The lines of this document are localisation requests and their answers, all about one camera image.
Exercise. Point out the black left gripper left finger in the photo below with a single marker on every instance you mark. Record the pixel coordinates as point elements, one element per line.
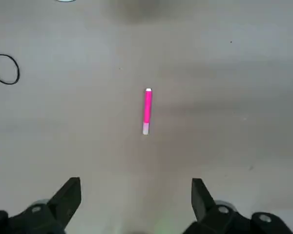
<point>44,217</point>

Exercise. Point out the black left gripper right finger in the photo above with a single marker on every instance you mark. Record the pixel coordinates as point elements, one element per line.
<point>222,219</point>

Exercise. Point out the pink highlighter pen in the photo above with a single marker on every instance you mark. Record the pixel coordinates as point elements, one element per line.
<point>147,109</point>

